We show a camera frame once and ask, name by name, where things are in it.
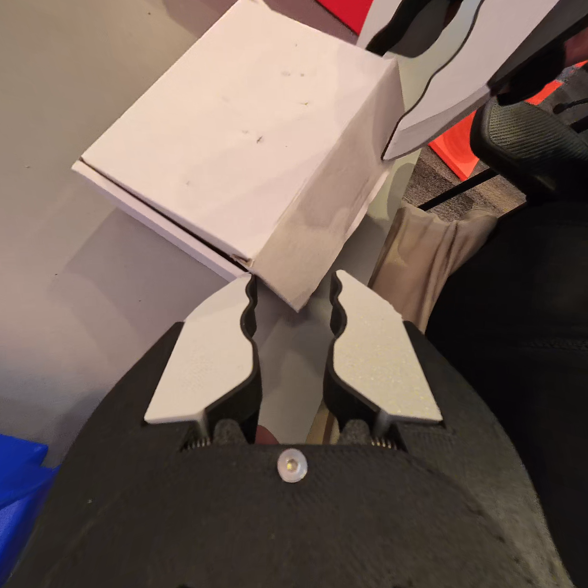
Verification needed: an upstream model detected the dark cloth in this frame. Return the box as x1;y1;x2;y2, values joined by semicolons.
425;202;588;588

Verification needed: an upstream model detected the black mesh office chair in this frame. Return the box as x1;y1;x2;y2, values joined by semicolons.
471;99;588;204

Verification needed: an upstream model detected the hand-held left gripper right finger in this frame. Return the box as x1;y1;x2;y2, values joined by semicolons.
323;270;444;445

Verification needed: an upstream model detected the red block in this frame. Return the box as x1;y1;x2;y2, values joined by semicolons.
317;0;374;34

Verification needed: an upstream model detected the white cardboard box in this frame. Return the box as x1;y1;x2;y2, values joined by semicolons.
71;0;405;313

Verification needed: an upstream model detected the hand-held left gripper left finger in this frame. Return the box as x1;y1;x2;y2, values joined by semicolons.
144;274;262;445

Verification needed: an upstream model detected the orange box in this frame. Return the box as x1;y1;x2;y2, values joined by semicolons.
429;80;568;181

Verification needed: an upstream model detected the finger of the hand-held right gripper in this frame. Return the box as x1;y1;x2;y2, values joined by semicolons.
381;0;567;160
358;0;462;57

